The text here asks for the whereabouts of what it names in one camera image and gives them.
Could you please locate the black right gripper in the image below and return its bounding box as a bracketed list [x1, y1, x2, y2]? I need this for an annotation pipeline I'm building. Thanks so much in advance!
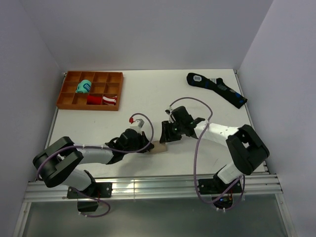
[159, 120, 184, 143]

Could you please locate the beige sock with red toe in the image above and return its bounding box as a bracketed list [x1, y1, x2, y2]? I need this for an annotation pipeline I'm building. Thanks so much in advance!
[150, 141, 167, 154]

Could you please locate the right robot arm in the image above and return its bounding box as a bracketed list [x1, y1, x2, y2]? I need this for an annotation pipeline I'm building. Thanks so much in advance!
[159, 106, 270, 193]

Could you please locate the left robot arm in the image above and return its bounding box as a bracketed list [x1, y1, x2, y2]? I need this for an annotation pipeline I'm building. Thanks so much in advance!
[33, 128, 155, 197]

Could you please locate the rolled red white striped sock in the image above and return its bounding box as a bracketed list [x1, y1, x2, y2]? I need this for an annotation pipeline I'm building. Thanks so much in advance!
[102, 96, 117, 106]

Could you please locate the black blue patterned sock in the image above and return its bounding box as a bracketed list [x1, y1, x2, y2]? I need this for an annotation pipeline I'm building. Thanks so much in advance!
[186, 73, 247, 109]

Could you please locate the orange compartment tray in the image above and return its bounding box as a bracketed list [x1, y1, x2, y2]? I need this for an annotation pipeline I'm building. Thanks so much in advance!
[56, 71, 123, 111]

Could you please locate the rolled teal sock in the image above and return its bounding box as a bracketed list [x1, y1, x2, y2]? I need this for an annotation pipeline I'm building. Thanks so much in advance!
[76, 79, 92, 93]

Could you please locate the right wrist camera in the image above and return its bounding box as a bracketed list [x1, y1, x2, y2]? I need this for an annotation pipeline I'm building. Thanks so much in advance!
[165, 107, 174, 122]

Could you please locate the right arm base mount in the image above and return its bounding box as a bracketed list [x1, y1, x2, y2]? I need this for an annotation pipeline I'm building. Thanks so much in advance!
[198, 178, 242, 209]

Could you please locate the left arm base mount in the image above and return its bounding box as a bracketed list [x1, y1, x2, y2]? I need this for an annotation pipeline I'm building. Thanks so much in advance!
[67, 182, 112, 217]

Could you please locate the aluminium rail frame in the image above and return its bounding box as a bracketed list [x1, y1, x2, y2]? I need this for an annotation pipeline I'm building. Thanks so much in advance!
[13, 70, 297, 237]

